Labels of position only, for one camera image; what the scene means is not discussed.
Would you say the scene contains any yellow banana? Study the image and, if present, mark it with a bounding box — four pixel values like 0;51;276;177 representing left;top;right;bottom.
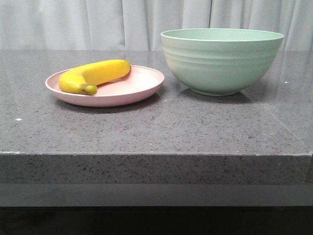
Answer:
59;59;131;95

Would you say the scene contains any pink plate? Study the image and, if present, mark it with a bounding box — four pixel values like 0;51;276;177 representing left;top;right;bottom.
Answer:
45;65;164;107

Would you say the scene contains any green bowl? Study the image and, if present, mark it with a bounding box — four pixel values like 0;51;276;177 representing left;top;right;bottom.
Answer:
161;28;284;96

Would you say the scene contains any white curtain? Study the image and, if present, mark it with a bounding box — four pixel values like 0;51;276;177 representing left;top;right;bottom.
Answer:
0;0;313;51

